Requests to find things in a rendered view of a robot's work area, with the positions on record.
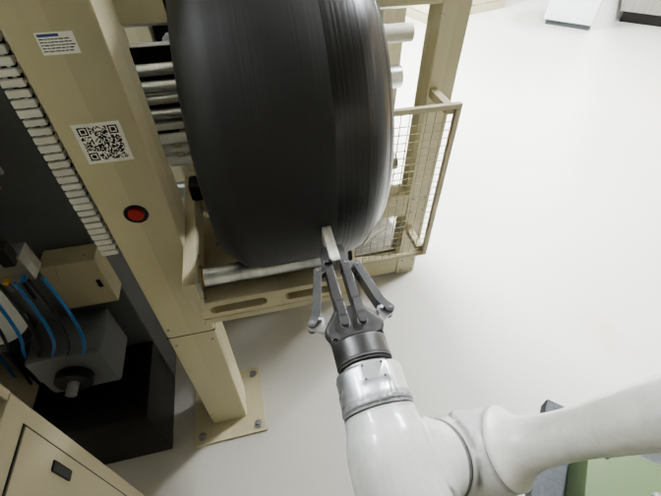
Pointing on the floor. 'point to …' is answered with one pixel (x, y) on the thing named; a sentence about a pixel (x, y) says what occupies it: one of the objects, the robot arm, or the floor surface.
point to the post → (125, 174)
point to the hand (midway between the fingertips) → (330, 248)
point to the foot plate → (215, 432)
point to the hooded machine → (571, 13)
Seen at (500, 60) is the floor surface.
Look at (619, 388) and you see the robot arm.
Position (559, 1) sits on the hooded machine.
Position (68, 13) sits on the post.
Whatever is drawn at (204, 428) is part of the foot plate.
